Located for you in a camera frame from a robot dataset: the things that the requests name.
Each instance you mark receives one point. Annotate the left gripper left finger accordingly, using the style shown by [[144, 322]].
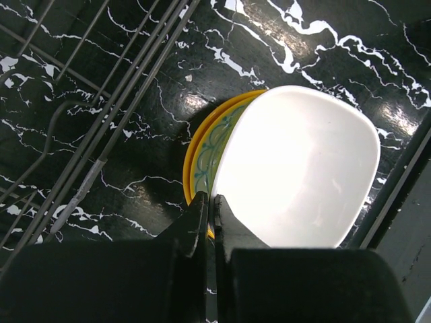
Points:
[[158, 280]]

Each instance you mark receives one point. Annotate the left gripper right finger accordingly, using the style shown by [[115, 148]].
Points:
[[256, 283]]

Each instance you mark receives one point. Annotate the white square bowl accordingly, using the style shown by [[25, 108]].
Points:
[[297, 167]]

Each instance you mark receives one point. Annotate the yellow bottom bowl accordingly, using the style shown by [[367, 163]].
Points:
[[192, 158]]

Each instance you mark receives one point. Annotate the marble patterned table mat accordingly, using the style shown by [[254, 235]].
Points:
[[372, 55]]

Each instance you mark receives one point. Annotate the wire dish rack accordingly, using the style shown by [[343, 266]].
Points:
[[63, 91]]

